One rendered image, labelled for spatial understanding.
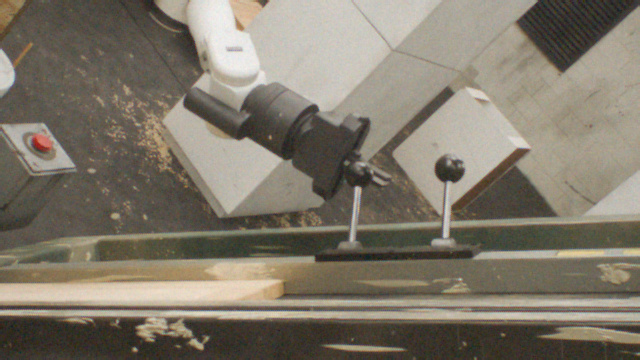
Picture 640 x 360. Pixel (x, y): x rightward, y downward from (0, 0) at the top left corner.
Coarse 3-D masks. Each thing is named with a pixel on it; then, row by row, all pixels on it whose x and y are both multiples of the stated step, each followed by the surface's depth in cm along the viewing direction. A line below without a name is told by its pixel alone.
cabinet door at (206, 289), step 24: (0, 288) 122; (24, 288) 120; (48, 288) 118; (72, 288) 116; (96, 288) 114; (120, 288) 112; (144, 288) 111; (168, 288) 109; (192, 288) 107; (216, 288) 106; (240, 288) 104; (264, 288) 103
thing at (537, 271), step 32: (480, 256) 99; (512, 256) 97; (544, 256) 95; (576, 256) 93; (608, 256) 92; (288, 288) 108; (320, 288) 106; (352, 288) 104; (384, 288) 102; (416, 288) 101; (448, 288) 99; (480, 288) 98; (512, 288) 96; (544, 288) 95; (576, 288) 93; (608, 288) 92
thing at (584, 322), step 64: (0, 320) 70; (64, 320) 67; (128, 320) 65; (192, 320) 62; (256, 320) 60; (320, 320) 58; (384, 320) 56; (448, 320) 54; (512, 320) 53; (576, 320) 51
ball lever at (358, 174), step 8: (360, 160) 110; (352, 168) 109; (360, 168) 109; (368, 168) 109; (352, 176) 109; (360, 176) 109; (368, 176) 109; (352, 184) 110; (360, 184) 109; (368, 184) 110; (360, 192) 109; (352, 200) 109; (352, 208) 108; (352, 216) 108; (352, 224) 107; (352, 232) 107; (352, 240) 107; (344, 248) 106; (352, 248) 105; (360, 248) 106
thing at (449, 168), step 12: (444, 156) 105; (456, 156) 105; (444, 168) 104; (456, 168) 104; (444, 180) 105; (456, 180) 105; (444, 192) 104; (444, 204) 103; (444, 216) 103; (444, 228) 102; (444, 240) 101
